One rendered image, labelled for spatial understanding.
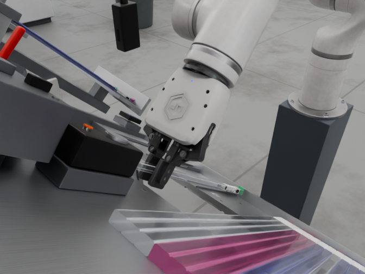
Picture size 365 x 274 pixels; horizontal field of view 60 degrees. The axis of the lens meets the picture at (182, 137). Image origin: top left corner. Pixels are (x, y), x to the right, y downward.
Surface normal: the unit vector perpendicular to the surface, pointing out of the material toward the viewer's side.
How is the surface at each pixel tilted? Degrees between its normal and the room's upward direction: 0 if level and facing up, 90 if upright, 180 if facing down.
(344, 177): 0
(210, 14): 47
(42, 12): 90
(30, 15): 90
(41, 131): 90
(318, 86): 90
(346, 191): 0
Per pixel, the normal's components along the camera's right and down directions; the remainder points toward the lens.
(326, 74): -0.38, 0.54
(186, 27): -0.68, 0.59
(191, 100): -0.48, -0.30
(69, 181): 0.73, 0.40
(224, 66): 0.31, 0.14
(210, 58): -0.12, -0.09
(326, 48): -0.63, 0.46
